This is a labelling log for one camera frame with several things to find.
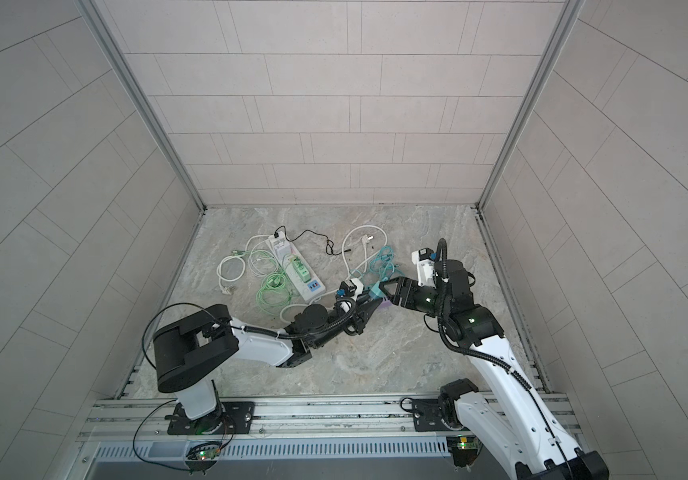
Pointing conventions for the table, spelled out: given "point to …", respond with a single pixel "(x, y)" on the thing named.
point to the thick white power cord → (226, 290)
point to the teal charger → (375, 291)
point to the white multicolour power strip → (308, 290)
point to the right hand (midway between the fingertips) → (387, 289)
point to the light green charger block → (306, 278)
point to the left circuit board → (206, 450)
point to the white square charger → (283, 250)
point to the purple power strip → (385, 304)
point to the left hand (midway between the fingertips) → (385, 295)
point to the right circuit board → (464, 449)
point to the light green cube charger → (300, 266)
